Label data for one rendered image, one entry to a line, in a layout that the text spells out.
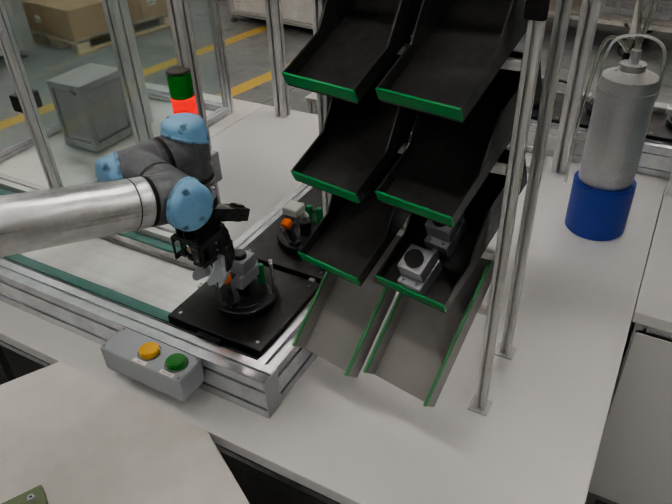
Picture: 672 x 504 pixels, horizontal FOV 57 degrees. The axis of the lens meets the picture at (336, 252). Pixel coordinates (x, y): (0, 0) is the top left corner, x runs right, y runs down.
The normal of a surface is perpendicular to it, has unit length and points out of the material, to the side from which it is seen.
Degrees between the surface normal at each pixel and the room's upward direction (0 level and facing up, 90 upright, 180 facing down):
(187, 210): 90
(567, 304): 0
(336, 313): 45
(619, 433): 90
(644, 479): 90
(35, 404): 0
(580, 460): 0
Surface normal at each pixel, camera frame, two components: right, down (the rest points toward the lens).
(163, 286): -0.04, -0.81
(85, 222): 0.69, 0.32
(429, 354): -0.47, -0.24
